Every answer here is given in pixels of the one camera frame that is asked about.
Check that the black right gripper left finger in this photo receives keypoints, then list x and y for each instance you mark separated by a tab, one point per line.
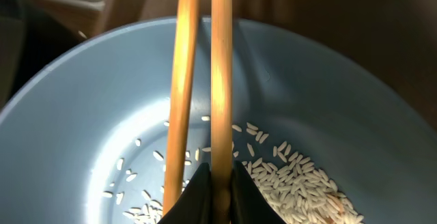
194	204

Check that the leftover rice pile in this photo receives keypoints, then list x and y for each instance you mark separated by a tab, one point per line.
295	187

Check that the dark blue plate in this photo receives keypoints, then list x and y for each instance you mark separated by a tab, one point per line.
79	142

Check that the brown serving tray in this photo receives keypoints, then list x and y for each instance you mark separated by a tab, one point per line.
393	39

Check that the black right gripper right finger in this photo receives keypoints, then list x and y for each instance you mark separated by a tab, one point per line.
247	203

